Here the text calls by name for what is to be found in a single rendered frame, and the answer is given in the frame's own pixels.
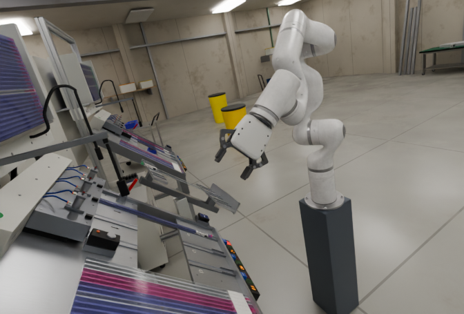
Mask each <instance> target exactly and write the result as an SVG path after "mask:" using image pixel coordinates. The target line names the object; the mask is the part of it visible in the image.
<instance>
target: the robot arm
mask: <svg viewBox="0 0 464 314"><path fill-rule="evenodd" d="M336 42H337V37H336V34H335V32H334V31H333V30H332V29H331V28H330V27H329V26H327V25H325V24H323V23H320V22H317V21H312V20H310V19H308V18H307V16H306V15H305V13H304V12H303V11H301V10H299V9H293V10H290V11H288V13H286V15H285V16H284V18H283V20H282V23H281V26H280V30H279V33H278V38H277V40H276V43H275V48H274V51H273V56H272V66H273V69H274V71H275V73H274V75H273V76H272V78H271V79H270V81H269V83H268V84H267V86H266V87H265V89H264V90H263V92H262V94H261V95H260V96H259V98H258V100H257V101H256V103H255V104H254V106H253V107H252V109H251V110H250V112H249V115H245V116H244V117H243V118H242V120H241V121H240V122H239V123H238V124H237V126H236V127H235V128H234V129H220V149H219V150H218V152H217V154H216V155H215V160H214V161H216V162H217V163H219V162H220V161H221V159H222V158H223V156H224V155H225V153H226V149H227V148H229V147H233V148H234V149H236V150H237V151H238V152H240V153H242V154H243V155H244V156H246V157H248V158H249V166H247V167H246V168H245V169H244V171H243V173H242V174H241V175H240V178H241V179H243V180H246V179H248V178H249V176H250V174H251V173H252V171H253V169H256V168H261V167H262V166H264V165H265V164H268V163H269V161H268V159H267V156H266V155H265V152H264V149H265V148H266V146H267V144H268V142H269V139H270V137H271V133H272V130H271V129H272V128H273V127H275V126H276V124H277V122H278V121H279V119H281V120H282V121H283V122H284V123H285V124H287V125H289V126H294V127H293V130H292V137H293V140H294V141H295V142H296V143H297V144H300V145H303V146H315V145H323V147H322V148H321V149H319V150H317V151H314V152H312V153H310V154H309V155H308V156H307V168H308V173H309V184H310V190H311V192H309V193H307V194H306V196H305V198H304V201H305V203H306V205H308V207H310V208H312V209H315V210H334V209H337V208H339V207H341V206H342V205H343V204H344V201H345V198H344V196H343V195H342V194H341V193H339V192H338V191H336V185H335V177H334V163H333V156H334V152H335V151H336V149H337V147H339V145H340V144H341V143H342V141H343V139H344V138H345V133H346V129H345V125H344V124H343V123H342V122H341V121H340V120H338V119H314V120H310V115H311V114H312V112H314V111H315V110H316V109H317V108H318V107H319V106H320V105H321V103H322V100H323V95H324V93H323V83H322V77H321V75H320V73H319V72H318V71H316V70H314V69H313V68H311V67H310V66H308V65H307V64H306V63H305V59H306V58H310V57H317V56H320V55H325V54H327V53H329V52H331V51H332V50H333V49H334V48H335V46H336V44H337V43H336ZM227 133H228V134H230V135H229V136H228V138H227V140H226V141H227V142H226V141H225V134H227ZM260 157H261V159H262V161H260V162H258V163H257V161H256V160H258V159H259V158H260Z"/></svg>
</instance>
